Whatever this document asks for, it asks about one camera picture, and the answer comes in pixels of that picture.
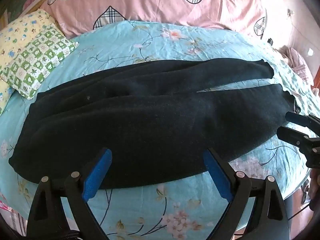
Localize green white checkered pillow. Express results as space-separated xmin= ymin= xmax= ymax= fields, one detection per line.
xmin=1 ymin=24 xmax=79 ymax=100

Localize pink striped crumpled cloth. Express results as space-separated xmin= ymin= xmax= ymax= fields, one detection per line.
xmin=278 ymin=47 xmax=314 ymax=86

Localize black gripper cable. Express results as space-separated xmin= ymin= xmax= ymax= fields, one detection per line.
xmin=287 ymin=203 xmax=312 ymax=222

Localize person's right hand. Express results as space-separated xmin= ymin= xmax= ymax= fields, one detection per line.
xmin=309 ymin=168 xmax=319 ymax=211

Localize yellow cartoon print pillow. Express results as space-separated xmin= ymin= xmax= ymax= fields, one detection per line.
xmin=0 ymin=8 xmax=57 ymax=117

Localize pink quilt with plaid hearts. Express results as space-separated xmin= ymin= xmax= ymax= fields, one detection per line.
xmin=42 ymin=0 xmax=266 ymax=38

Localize black pants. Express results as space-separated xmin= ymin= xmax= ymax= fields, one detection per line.
xmin=9 ymin=58 xmax=300 ymax=189

